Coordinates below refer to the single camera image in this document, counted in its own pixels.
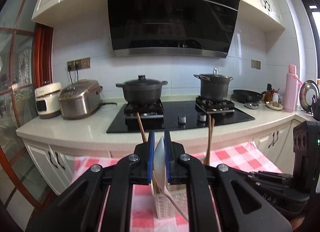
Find white ceramic spoon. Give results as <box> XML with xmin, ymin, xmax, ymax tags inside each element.
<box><xmin>153</xmin><ymin>137</ymin><xmax>189</xmax><ymax>222</ymax></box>

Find pink checkered tablecloth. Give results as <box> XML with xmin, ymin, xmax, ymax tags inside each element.
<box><xmin>71</xmin><ymin>141</ymin><xmax>283</xmax><ymax>232</ymax></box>

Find white lower cabinets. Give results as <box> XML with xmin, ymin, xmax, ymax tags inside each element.
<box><xmin>22</xmin><ymin>119</ymin><xmax>300</xmax><ymax>194</ymax></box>

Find small plate with food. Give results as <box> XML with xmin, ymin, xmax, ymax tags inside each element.
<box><xmin>266</xmin><ymin>101</ymin><xmax>283</xmax><ymax>111</ymax></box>

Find black kettle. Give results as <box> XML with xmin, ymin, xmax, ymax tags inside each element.
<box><xmin>311</xmin><ymin>95</ymin><xmax>320</xmax><ymax>121</ymax></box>

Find white stone countertop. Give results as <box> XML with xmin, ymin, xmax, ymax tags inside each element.
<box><xmin>16</xmin><ymin>103</ymin><xmax>314</xmax><ymax>151</ymax></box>

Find white perforated utensil basket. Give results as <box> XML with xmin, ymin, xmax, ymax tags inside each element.
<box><xmin>151</xmin><ymin>184</ymin><xmax>188</xmax><ymax>219</ymax></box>

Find condiment bottles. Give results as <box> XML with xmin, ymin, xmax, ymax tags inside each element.
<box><xmin>262</xmin><ymin>83</ymin><xmax>279</xmax><ymax>103</ymax></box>

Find black wok pan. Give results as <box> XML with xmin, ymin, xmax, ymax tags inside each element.
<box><xmin>233</xmin><ymin>90</ymin><xmax>263</xmax><ymax>104</ymax></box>

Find glass pot lid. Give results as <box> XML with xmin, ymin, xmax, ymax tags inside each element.
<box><xmin>299</xmin><ymin>80</ymin><xmax>319</xmax><ymax>113</ymax></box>

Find pink thermos bottle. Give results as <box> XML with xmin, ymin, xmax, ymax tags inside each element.
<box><xmin>283</xmin><ymin>65</ymin><xmax>303</xmax><ymax>112</ymax></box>

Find silver rice cooker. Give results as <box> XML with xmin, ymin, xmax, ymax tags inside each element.
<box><xmin>59</xmin><ymin>79</ymin><xmax>103</xmax><ymax>120</ymax></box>

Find white small oven appliance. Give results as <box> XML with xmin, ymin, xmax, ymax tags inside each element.
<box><xmin>35</xmin><ymin>82</ymin><xmax>62</xmax><ymax>119</ymax></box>

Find tall black stock pot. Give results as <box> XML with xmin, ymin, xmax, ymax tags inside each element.
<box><xmin>194</xmin><ymin>68</ymin><xmax>233</xmax><ymax>102</ymax></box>

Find black gas stove top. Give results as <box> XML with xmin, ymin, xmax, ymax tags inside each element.
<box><xmin>106</xmin><ymin>98</ymin><xmax>255</xmax><ymax>133</ymax></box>

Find black casserole pot with lid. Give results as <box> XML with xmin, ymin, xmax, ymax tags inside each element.
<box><xmin>116</xmin><ymin>75</ymin><xmax>168</xmax><ymax>105</ymax></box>

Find red wooden glass door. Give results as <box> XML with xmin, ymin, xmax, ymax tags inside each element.
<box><xmin>1</xmin><ymin>0</ymin><xmax>53</xmax><ymax>211</ymax></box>

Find black range hood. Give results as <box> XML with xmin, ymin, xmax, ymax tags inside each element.
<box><xmin>107</xmin><ymin>0</ymin><xmax>240</xmax><ymax>58</ymax></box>

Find gold wall switch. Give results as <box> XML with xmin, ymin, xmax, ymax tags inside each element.
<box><xmin>251</xmin><ymin>59</ymin><xmax>261</xmax><ymax>70</ymax></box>

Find gold wall socket panel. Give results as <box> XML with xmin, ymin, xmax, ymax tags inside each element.
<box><xmin>67</xmin><ymin>57</ymin><xmax>91</xmax><ymax>72</ymax></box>

